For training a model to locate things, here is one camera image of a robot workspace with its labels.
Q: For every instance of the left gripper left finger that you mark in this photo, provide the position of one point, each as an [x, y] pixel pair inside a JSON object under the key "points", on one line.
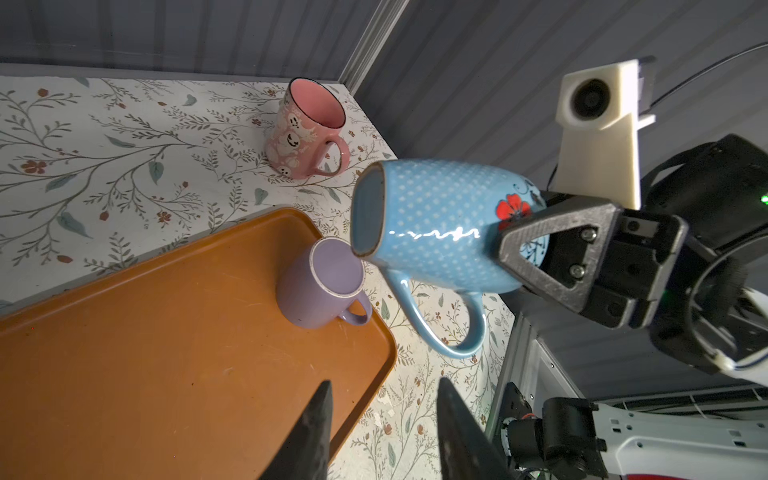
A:
{"points": [[305, 452]]}

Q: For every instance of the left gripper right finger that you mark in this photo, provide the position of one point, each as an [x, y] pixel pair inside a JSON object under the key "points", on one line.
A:
{"points": [[465, 452]]}

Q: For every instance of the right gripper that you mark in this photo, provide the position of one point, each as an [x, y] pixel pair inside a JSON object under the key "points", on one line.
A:
{"points": [[604, 262]]}

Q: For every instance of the purple mug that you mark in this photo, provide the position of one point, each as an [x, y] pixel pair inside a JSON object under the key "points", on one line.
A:
{"points": [[324, 283]]}

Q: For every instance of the blue dotted mug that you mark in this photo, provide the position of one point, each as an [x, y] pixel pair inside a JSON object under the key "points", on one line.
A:
{"points": [[437, 221]]}

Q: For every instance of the pink ghost pattern mug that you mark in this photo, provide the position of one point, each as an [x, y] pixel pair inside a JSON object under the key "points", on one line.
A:
{"points": [[308, 123]]}

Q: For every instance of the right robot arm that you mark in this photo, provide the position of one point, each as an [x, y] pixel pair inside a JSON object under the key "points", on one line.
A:
{"points": [[677, 268]]}

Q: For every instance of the orange plastic tray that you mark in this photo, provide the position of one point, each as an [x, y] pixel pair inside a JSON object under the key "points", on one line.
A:
{"points": [[181, 367]]}

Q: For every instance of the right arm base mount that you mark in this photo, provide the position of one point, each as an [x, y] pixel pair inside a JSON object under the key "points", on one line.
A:
{"points": [[513, 429]]}

